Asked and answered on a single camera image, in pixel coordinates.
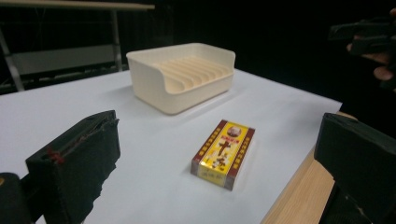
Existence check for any metal frame shelf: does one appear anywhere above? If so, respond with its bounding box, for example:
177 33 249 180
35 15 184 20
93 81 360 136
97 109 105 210
0 0 156 93

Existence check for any cream plastic ribbed tray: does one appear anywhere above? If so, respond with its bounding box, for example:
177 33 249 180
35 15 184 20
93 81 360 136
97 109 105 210
125 42 236 116

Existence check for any white table sheet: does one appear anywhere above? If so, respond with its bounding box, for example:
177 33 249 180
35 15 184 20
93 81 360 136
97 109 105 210
0 68 344 224

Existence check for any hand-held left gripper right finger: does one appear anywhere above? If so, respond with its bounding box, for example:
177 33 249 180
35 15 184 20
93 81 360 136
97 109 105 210
313 112 396 224

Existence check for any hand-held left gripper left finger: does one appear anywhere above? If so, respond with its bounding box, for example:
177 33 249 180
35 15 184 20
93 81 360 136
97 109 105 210
25 109 121 224

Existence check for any yellow and red box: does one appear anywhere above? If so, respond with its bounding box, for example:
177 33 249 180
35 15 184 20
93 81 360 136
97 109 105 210
190 119 256 191

